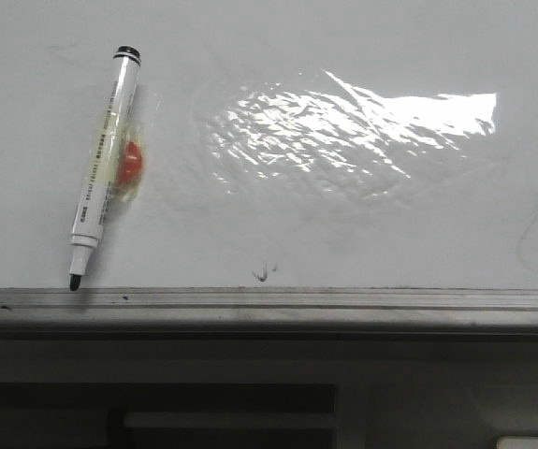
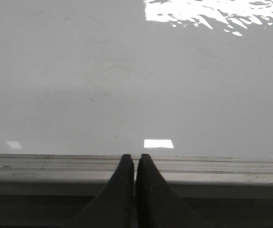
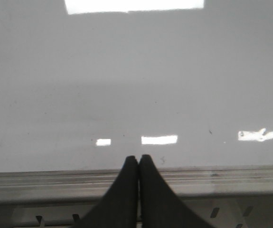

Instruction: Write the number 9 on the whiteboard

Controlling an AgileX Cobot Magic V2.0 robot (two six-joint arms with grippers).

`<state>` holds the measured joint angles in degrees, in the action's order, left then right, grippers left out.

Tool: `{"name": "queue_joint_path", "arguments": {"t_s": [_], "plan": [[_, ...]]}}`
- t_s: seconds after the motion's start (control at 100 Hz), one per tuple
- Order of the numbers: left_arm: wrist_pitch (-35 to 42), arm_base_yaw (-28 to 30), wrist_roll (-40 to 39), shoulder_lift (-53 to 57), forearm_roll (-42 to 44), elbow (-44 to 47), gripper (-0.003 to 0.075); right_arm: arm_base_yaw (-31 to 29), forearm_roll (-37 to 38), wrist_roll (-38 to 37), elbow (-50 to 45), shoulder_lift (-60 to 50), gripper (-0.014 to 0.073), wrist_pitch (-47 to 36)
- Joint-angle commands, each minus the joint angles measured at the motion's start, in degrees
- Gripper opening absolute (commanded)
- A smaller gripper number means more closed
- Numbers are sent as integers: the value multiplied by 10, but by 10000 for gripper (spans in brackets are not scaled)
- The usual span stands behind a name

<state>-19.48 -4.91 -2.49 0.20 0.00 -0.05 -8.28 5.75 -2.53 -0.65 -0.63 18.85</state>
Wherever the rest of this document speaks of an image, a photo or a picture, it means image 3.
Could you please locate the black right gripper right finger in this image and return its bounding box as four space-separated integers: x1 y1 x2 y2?
139 154 211 228

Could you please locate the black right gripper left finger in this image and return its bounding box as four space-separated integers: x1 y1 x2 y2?
73 156 139 228

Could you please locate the white whiteboard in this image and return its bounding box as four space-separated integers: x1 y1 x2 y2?
0 0 273 172

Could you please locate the grey slotted metal rack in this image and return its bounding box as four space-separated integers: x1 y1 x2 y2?
9 196 273 228

